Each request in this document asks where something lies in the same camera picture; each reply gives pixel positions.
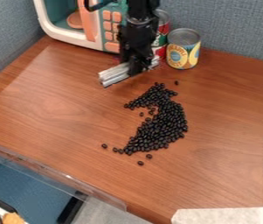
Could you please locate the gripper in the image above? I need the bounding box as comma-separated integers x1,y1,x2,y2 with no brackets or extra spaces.
115,15,162,77

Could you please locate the grey bar tool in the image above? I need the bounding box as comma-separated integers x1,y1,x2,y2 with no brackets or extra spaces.
97,54,163,88

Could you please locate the pile of black bits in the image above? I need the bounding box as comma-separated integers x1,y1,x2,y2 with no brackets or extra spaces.
99,80,190,167

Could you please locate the red and green can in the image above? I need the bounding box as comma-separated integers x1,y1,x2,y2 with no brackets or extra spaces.
150,9,174,61

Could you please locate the yellow and blue can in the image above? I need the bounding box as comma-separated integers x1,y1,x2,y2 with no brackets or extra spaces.
164,27,203,71

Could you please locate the toy microwave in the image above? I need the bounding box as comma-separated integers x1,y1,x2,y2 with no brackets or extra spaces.
31,0,134,54

